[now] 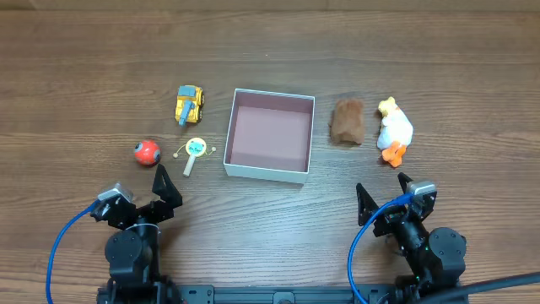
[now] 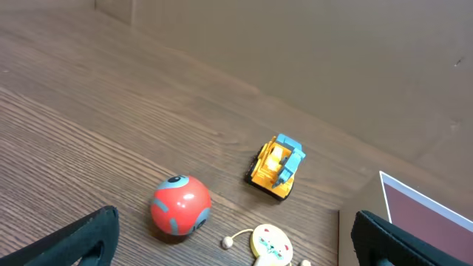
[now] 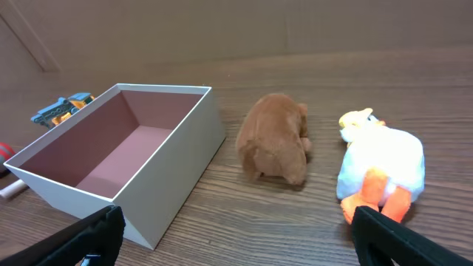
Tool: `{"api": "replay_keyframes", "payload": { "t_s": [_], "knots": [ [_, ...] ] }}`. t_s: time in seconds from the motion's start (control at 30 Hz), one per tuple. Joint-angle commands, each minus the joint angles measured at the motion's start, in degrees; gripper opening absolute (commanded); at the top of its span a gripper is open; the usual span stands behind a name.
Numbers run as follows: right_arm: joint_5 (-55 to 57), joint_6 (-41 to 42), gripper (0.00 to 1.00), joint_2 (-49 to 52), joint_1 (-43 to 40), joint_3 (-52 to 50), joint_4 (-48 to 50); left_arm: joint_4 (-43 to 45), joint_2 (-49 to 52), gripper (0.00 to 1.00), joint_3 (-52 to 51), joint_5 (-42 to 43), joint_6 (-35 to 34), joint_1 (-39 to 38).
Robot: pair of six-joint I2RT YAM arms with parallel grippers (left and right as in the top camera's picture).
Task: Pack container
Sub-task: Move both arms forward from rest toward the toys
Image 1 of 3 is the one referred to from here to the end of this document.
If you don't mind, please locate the white square box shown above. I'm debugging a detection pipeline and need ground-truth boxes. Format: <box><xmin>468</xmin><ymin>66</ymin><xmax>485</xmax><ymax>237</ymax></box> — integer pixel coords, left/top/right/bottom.
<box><xmin>224</xmin><ymin>89</ymin><xmax>316</xmax><ymax>184</ymax></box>

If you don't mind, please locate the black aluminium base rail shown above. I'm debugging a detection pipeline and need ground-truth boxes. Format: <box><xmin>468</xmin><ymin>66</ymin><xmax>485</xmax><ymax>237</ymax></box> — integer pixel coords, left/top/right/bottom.
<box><xmin>176</xmin><ymin>284</ymin><xmax>397</xmax><ymax>304</ymax></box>

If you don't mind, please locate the wooden cat rattle drum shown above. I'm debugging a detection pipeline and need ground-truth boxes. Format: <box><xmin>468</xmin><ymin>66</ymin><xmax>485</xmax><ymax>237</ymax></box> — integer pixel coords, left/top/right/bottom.
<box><xmin>172</xmin><ymin>138</ymin><xmax>217</xmax><ymax>177</ymax></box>

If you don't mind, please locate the brown plush toy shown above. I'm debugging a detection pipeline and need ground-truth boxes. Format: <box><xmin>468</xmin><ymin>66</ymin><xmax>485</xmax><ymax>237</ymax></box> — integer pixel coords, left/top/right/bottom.
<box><xmin>329</xmin><ymin>98</ymin><xmax>365</xmax><ymax>145</ymax></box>

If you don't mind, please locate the thick black cable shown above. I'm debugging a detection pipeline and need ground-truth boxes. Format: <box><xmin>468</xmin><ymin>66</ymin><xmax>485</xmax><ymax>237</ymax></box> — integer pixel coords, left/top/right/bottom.
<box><xmin>417</xmin><ymin>272</ymin><xmax>540</xmax><ymax>304</ymax></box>

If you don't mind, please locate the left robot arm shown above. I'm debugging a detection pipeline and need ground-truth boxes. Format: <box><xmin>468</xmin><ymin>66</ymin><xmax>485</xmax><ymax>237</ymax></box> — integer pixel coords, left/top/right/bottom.
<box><xmin>90</xmin><ymin>164</ymin><xmax>182</xmax><ymax>304</ymax></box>

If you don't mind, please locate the white plush duck toy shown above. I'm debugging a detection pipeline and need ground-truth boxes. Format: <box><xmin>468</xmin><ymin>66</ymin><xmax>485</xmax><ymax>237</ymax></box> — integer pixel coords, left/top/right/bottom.
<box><xmin>376</xmin><ymin>96</ymin><xmax>413</xmax><ymax>168</ymax></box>

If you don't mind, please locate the yellow and blue toy truck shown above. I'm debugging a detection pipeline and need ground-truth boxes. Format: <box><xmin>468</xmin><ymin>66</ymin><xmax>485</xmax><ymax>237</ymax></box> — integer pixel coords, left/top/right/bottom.
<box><xmin>175</xmin><ymin>85</ymin><xmax>205</xmax><ymax>127</ymax></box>

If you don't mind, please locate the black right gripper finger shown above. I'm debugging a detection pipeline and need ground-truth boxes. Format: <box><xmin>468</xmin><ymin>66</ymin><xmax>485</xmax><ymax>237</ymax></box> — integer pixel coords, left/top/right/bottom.
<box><xmin>397</xmin><ymin>172</ymin><xmax>413</xmax><ymax>193</ymax></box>
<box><xmin>356</xmin><ymin>183</ymin><xmax>379</xmax><ymax>226</ymax></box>

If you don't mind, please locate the red ball toy with eye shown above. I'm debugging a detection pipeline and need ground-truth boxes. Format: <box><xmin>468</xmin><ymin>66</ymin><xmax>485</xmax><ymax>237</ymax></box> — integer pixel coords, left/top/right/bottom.
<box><xmin>134</xmin><ymin>139</ymin><xmax>161</xmax><ymax>166</ymax></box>

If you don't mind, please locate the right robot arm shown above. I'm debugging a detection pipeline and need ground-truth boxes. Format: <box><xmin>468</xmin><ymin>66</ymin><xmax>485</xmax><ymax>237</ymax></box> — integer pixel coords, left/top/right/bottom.
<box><xmin>347</xmin><ymin>172</ymin><xmax>467</xmax><ymax>303</ymax></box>

